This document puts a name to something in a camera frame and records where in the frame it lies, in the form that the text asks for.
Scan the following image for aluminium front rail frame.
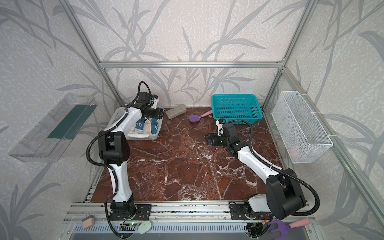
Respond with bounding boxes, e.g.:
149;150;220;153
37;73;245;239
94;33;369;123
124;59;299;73
55;201;326;240

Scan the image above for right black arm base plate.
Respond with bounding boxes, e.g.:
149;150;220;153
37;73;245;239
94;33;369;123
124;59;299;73
228;202;272;221

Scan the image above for white perforated plastic basket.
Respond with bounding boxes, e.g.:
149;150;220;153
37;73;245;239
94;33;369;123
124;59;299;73
105;107;163;141

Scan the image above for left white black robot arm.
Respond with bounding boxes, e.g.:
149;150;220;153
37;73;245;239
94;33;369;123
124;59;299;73
86;104;164;214

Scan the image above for purple pink toy spatula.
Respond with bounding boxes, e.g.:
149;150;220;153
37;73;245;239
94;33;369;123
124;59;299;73
188;110;213;123

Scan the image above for blue beige Doraemon towel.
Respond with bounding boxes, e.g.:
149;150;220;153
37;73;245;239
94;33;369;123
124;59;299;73
134;118;162;134

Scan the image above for purple pink toy fork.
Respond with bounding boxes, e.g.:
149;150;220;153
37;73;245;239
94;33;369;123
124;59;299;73
268;218;310;240

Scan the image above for grey sponge block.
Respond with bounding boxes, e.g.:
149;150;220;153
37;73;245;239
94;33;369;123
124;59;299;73
166;105;187;119

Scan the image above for brown square block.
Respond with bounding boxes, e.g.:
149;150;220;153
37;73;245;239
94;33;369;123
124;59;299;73
82;215;95;230

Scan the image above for white wire mesh basket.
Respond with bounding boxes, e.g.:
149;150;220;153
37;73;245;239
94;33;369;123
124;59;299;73
272;91;333;164

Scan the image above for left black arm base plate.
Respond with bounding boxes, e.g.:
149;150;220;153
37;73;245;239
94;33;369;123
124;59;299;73
109;204;152;221

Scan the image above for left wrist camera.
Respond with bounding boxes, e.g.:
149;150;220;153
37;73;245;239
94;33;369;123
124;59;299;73
136;92;159;108

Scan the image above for pale green oval disc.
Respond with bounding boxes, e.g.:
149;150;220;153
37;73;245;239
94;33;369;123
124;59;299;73
138;221;152;234

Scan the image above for clear acrylic wall shelf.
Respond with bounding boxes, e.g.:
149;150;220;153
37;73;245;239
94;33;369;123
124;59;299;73
9;94;98;163

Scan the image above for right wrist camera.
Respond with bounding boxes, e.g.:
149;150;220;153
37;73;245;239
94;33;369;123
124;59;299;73
216;119;227;136

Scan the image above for teal plastic basket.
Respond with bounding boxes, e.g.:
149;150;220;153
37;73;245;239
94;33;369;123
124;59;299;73
211;94;263;125

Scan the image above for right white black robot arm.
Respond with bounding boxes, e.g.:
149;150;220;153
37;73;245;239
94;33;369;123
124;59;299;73
205;119;321;220

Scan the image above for small green circuit board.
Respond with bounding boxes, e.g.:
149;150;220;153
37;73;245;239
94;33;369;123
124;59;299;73
120;222;141;231

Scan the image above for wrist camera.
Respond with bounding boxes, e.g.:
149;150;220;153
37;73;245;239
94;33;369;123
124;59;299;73
136;92;159;108
216;119;227;136

